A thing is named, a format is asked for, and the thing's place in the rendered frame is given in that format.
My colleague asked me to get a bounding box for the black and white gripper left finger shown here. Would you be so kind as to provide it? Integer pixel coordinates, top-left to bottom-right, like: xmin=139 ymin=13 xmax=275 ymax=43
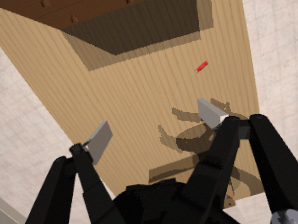
xmin=25 ymin=121 xmax=126 ymax=224

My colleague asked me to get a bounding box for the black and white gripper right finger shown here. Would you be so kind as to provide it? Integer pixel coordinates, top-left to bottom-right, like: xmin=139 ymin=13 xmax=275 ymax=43
xmin=162 ymin=98 xmax=298 ymax=224

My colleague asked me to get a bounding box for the red battery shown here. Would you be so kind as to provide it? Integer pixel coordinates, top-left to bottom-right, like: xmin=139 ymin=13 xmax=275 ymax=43
xmin=195 ymin=61 xmax=208 ymax=72

